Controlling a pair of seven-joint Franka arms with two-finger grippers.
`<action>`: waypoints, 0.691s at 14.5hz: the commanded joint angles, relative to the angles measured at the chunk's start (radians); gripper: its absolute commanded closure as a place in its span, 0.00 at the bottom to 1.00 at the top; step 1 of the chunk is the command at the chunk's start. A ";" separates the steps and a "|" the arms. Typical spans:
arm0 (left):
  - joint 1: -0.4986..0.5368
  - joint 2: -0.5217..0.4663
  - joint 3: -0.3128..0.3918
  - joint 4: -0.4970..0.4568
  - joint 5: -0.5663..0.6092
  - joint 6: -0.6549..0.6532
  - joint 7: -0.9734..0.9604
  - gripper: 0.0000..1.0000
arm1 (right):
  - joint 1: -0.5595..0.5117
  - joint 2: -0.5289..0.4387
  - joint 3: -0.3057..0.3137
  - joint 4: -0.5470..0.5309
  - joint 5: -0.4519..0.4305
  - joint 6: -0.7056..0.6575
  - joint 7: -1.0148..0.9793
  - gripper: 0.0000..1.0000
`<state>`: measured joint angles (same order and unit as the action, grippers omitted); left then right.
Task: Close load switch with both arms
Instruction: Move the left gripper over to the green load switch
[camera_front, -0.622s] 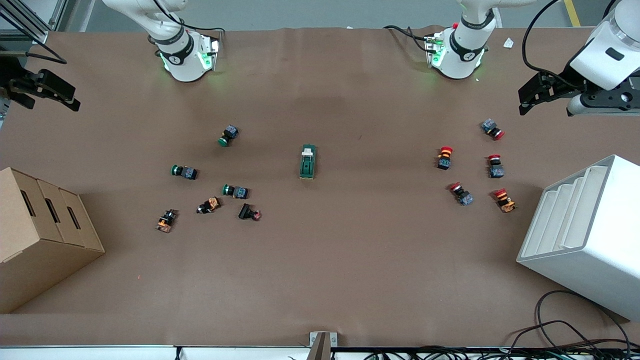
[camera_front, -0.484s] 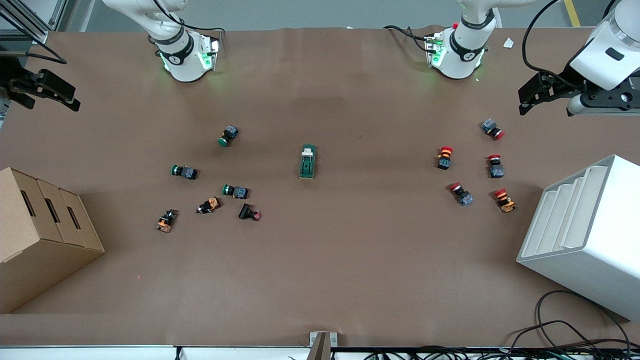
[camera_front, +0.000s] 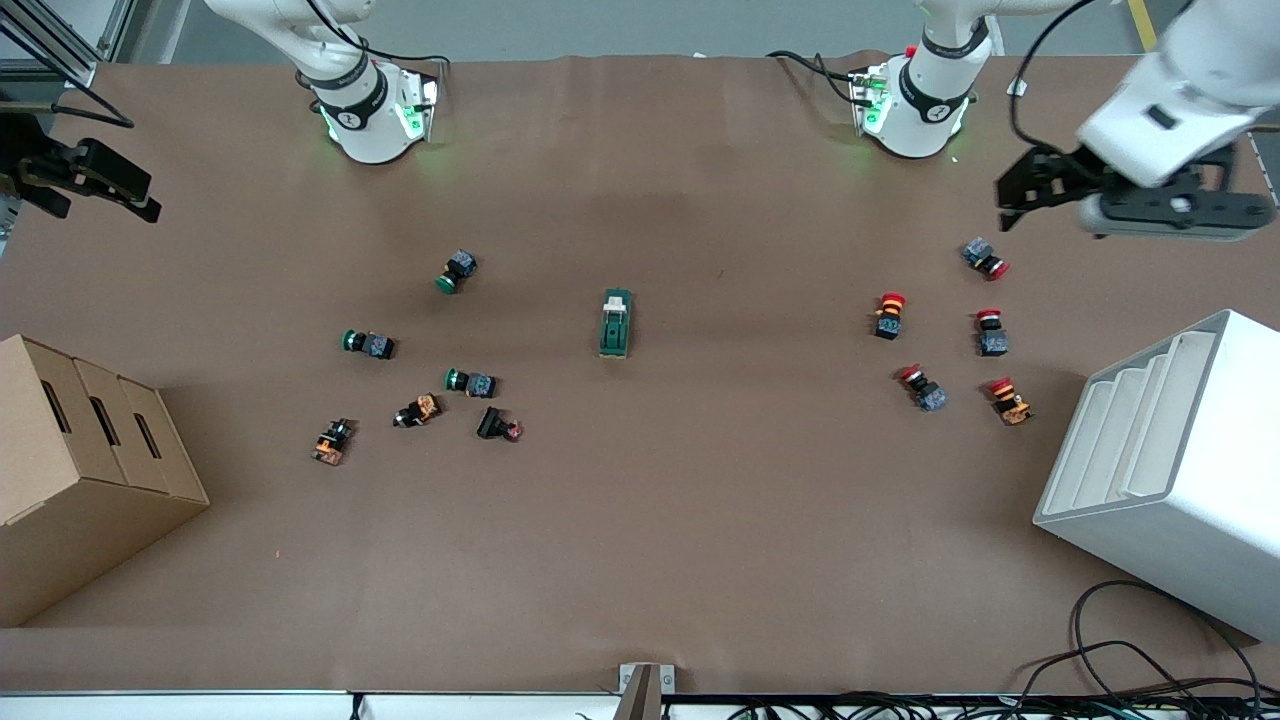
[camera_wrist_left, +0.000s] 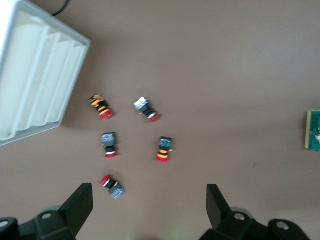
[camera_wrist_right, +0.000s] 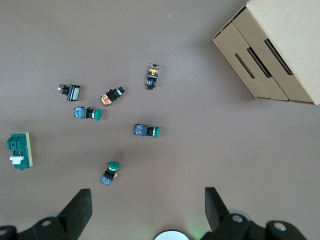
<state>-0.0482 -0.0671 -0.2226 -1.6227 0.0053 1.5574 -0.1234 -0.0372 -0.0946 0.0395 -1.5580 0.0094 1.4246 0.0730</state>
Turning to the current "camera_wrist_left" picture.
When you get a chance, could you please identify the green load switch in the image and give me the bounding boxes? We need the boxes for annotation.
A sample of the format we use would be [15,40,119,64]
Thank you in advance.
[304,109,320,152]

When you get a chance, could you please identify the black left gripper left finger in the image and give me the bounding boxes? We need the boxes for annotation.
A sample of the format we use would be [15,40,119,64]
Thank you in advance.
[0,183,94,240]

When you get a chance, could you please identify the black looped floor cable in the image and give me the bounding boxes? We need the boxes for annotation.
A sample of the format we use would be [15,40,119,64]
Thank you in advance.
[50,0,71,17]

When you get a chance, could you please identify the red button yellow ring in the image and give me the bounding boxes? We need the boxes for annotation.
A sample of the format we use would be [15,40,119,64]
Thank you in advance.
[155,136,175,163]

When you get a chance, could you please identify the white ribbed plastic bin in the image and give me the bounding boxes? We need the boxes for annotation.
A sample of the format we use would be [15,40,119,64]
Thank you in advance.
[0,0,92,147]

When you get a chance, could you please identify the red mushroom push button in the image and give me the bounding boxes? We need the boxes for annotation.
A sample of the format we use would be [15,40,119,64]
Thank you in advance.
[99,174,125,201]
[100,131,119,159]
[132,96,162,124]

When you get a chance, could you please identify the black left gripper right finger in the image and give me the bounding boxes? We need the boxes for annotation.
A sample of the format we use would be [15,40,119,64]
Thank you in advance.
[199,184,312,240]

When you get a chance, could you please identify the red button orange body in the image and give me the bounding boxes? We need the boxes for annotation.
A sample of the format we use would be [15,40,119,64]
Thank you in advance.
[87,93,114,122]

